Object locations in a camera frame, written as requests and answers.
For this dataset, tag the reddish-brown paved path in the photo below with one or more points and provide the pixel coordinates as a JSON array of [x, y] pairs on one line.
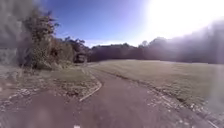
[[123, 103]]

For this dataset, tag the dark wood of trees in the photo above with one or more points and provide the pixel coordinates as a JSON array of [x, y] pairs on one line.
[[160, 51]]

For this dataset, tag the dry grass verge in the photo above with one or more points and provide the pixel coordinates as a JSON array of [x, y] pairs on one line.
[[63, 81]]

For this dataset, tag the dry grass field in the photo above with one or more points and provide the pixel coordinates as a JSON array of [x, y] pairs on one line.
[[166, 75]]

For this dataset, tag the row of trees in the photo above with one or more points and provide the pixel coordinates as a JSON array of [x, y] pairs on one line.
[[40, 43]]

